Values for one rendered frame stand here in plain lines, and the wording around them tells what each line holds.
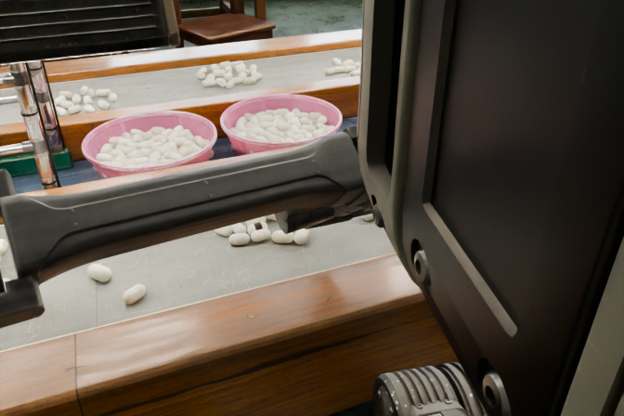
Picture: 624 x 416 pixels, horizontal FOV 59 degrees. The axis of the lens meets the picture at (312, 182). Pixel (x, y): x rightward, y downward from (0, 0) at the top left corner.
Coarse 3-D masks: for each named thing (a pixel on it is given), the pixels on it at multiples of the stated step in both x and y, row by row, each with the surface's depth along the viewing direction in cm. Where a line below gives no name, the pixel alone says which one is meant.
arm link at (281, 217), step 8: (368, 200) 58; (304, 208) 59; (312, 208) 60; (320, 208) 61; (328, 208) 62; (368, 208) 59; (280, 216) 62; (288, 216) 59; (296, 216) 60; (304, 216) 61; (312, 216) 61; (320, 216) 62; (328, 216) 63; (280, 224) 64; (288, 224) 60; (296, 224) 61; (304, 224) 62; (312, 224) 62; (288, 232) 62
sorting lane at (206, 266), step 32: (352, 224) 91; (128, 256) 84; (160, 256) 84; (192, 256) 84; (224, 256) 84; (256, 256) 84; (288, 256) 84; (320, 256) 84; (352, 256) 84; (64, 288) 78; (96, 288) 78; (128, 288) 78; (160, 288) 78; (192, 288) 78; (224, 288) 78; (32, 320) 72; (64, 320) 72; (96, 320) 72
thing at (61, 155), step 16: (32, 64) 108; (32, 80) 110; (16, 96) 111; (48, 96) 113; (48, 112) 114; (48, 128) 115; (64, 144) 119; (0, 160) 116; (16, 160) 116; (32, 160) 117; (64, 160) 120; (16, 176) 117
